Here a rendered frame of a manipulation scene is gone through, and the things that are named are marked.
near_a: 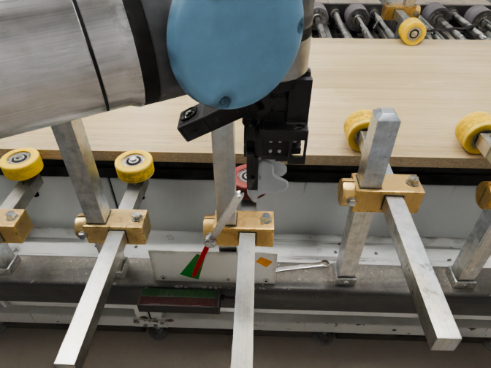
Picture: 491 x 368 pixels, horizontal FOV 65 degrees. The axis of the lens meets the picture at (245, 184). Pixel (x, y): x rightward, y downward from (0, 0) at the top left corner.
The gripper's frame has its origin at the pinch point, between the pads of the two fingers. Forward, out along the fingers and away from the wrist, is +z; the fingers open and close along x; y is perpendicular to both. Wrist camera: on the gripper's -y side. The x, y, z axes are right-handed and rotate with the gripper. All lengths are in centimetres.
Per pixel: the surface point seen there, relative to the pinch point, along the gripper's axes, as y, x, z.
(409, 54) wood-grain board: 51, 85, 10
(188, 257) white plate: -12.6, 5.4, 22.3
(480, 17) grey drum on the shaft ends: 107, 153, 18
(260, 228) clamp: 1.8, 5.5, 13.5
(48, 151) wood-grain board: -46, 25, 11
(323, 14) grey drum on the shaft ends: 32, 155, 18
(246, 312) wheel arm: -0.2, -11.4, 14.4
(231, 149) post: -3.2, 6.1, -4.1
